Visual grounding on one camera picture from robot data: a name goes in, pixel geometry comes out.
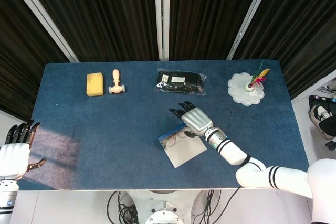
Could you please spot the white scalloped plate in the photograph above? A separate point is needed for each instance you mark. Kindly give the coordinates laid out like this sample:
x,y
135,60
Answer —
x,y
237,87

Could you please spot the wire-frame eyeglasses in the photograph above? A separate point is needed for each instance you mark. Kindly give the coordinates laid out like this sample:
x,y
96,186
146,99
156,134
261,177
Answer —
x,y
170,142

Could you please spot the dark pleated curtain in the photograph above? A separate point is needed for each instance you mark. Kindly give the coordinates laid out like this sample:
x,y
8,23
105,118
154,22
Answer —
x,y
110,14

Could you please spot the blue rectangular box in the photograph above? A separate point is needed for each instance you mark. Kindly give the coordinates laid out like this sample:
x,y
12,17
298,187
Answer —
x,y
186,153

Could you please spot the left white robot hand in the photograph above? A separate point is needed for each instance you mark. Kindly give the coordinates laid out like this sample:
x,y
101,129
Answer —
x,y
13,155

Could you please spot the colourful feather shuttlecock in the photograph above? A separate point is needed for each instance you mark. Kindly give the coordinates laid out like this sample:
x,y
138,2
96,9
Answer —
x,y
260,77

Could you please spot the white frame post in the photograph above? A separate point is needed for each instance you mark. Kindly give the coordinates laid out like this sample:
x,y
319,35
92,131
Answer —
x,y
162,14
249,16
42,14

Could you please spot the black item in plastic bag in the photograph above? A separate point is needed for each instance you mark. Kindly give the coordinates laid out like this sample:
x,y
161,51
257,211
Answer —
x,y
181,82

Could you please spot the white and black sneaker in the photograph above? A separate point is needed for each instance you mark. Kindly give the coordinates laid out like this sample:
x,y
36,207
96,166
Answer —
x,y
319,113

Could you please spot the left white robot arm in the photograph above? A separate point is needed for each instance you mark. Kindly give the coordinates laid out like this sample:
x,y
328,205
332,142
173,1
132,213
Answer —
x,y
6,200

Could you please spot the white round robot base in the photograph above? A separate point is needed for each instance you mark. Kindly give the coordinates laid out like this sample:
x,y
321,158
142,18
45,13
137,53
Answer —
x,y
165,208

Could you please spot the black device with buttons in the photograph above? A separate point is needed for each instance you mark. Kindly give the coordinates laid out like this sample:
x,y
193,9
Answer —
x,y
321,100

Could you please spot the yellow sponge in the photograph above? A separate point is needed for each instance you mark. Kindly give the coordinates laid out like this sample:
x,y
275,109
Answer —
x,y
94,84

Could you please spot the blue felt table cloth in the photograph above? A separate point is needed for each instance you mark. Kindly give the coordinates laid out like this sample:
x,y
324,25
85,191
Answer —
x,y
105,142

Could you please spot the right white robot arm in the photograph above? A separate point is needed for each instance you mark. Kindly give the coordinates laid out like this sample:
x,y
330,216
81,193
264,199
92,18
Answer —
x,y
262,174

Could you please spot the wooden massage roller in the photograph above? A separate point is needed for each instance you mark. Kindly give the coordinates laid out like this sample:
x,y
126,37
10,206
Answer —
x,y
116,87

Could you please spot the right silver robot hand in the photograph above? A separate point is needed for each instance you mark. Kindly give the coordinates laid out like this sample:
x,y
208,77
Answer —
x,y
197,121

